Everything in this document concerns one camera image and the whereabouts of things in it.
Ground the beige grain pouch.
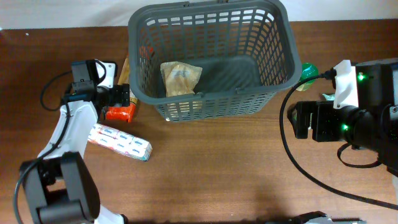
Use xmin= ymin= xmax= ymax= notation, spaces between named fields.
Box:
xmin=160 ymin=62 xmax=203 ymax=97

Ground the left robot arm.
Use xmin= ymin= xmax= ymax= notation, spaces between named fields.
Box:
xmin=13 ymin=59 xmax=129 ymax=223

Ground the tissue pocket packs bundle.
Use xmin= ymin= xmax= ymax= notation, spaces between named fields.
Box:
xmin=88 ymin=123 xmax=152 ymax=161

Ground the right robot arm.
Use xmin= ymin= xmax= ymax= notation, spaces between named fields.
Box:
xmin=287 ymin=58 xmax=397 ymax=175

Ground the orange snack packet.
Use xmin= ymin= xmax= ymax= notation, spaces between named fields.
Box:
xmin=105 ymin=56 xmax=138 ymax=123

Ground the grey plastic shopping basket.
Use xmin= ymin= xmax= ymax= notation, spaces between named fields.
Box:
xmin=127 ymin=0 xmax=302 ymax=122

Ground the green lid glass jar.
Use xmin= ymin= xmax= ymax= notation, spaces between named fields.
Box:
xmin=296 ymin=63 xmax=319 ymax=91

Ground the pale green foil packet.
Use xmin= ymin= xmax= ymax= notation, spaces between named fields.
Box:
xmin=322 ymin=93 xmax=335 ymax=101

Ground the right black camera cable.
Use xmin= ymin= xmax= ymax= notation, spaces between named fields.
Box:
xmin=279 ymin=70 xmax=398 ymax=211

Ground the black camera cable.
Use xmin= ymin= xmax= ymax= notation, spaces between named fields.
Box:
xmin=12 ymin=59 xmax=108 ymax=224
xmin=279 ymin=70 xmax=398 ymax=211

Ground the left black camera cable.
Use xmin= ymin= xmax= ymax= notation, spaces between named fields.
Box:
xmin=12 ymin=59 xmax=108 ymax=224

